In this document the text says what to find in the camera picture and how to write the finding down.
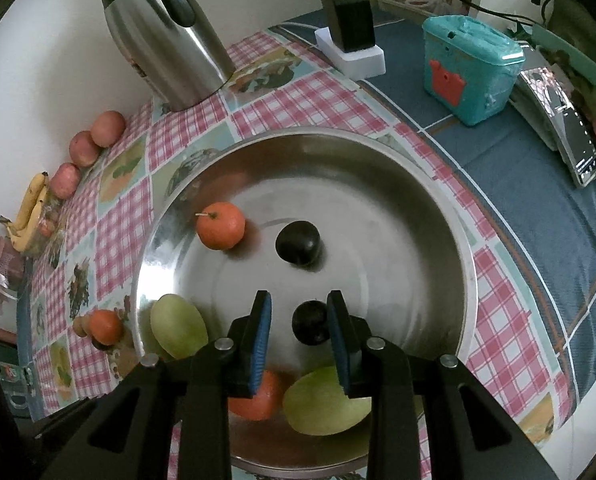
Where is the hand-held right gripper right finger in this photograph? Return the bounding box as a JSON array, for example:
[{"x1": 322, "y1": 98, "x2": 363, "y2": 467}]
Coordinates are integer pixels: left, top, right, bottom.
[{"x1": 327, "y1": 290, "x2": 561, "y2": 480}]

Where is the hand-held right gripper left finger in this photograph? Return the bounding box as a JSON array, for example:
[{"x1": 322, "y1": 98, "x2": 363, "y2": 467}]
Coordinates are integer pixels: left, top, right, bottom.
[{"x1": 40, "y1": 290, "x2": 272, "y2": 480}]

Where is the large orange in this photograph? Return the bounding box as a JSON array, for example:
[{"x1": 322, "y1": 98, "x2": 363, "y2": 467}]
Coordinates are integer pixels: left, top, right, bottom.
[{"x1": 228, "y1": 370, "x2": 286, "y2": 422}]

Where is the green mango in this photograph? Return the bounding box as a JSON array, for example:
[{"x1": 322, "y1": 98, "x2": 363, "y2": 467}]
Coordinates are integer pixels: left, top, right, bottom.
[
  {"x1": 150, "y1": 294, "x2": 209, "y2": 360},
  {"x1": 283, "y1": 366, "x2": 373, "y2": 436}
]

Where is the orange with stem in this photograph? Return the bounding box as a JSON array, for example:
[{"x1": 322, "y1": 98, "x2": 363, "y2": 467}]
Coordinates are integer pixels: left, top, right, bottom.
[{"x1": 195, "y1": 202, "x2": 246, "y2": 251}]

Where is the large steel bowl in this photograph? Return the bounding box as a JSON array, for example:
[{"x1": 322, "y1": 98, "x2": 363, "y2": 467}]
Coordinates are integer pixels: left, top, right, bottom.
[{"x1": 132, "y1": 129, "x2": 479, "y2": 473}]

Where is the blue table cloth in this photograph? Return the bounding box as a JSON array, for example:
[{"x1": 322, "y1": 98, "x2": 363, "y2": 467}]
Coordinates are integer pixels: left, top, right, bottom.
[{"x1": 15, "y1": 10, "x2": 596, "y2": 411}]

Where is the glass bowl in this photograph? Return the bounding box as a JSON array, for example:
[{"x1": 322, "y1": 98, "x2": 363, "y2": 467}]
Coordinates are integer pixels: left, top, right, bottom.
[{"x1": 28, "y1": 200, "x2": 63, "y2": 256}]

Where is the red apple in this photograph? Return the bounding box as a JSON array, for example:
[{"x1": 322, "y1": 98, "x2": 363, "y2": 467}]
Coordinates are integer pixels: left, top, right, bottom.
[
  {"x1": 50, "y1": 162, "x2": 82, "y2": 200},
  {"x1": 69, "y1": 131, "x2": 101, "y2": 168},
  {"x1": 90, "y1": 111, "x2": 126, "y2": 148}
]

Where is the yellow banana bunch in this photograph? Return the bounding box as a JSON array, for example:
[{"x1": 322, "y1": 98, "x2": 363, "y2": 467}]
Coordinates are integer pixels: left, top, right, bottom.
[{"x1": 0, "y1": 172, "x2": 51, "y2": 253}]

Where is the teal plastic box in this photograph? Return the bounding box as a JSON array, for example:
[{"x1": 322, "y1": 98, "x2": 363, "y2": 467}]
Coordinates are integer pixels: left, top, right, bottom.
[{"x1": 423, "y1": 15, "x2": 526, "y2": 127}]

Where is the stainless steel thermos jug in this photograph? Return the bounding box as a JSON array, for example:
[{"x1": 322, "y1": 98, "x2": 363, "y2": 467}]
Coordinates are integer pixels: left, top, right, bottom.
[{"x1": 92, "y1": 0, "x2": 236, "y2": 112}]

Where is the silver foil packet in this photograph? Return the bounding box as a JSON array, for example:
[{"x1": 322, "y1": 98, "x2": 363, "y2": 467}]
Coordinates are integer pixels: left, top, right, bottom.
[{"x1": 520, "y1": 67, "x2": 596, "y2": 188}]

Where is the black charger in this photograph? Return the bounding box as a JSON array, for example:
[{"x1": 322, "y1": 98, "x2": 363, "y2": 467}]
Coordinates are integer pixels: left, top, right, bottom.
[{"x1": 322, "y1": 0, "x2": 376, "y2": 53}]

